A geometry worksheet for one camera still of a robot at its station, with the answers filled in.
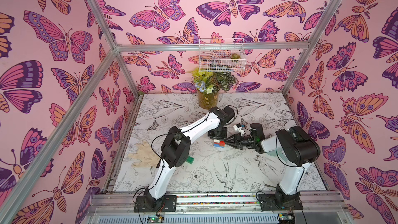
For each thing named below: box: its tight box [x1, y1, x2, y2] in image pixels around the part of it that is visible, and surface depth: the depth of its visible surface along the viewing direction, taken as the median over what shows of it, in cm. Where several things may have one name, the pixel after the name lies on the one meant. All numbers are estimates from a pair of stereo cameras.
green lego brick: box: [185, 156, 195, 165], surface depth 89 cm
